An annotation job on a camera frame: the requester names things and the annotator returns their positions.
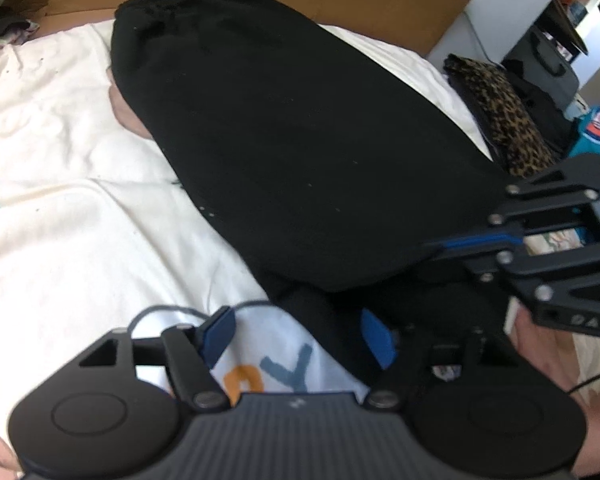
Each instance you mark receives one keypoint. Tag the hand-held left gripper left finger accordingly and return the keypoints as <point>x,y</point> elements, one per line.
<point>219,335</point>

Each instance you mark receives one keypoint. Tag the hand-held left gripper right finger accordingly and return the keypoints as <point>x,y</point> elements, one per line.
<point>377,342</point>

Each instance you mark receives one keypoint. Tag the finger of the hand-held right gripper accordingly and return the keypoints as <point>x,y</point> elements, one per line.
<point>555,265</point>
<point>480,240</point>

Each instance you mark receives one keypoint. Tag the black teddy bear print pants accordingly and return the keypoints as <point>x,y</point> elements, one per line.
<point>305,135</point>

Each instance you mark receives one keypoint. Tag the white cloth with coloured letters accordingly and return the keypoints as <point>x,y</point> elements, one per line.
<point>280,340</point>

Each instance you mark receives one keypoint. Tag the leopard print garment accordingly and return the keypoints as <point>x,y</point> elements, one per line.
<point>510,115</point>

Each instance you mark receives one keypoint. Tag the cream bear print bed sheet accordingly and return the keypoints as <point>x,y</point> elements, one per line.
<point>80,235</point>

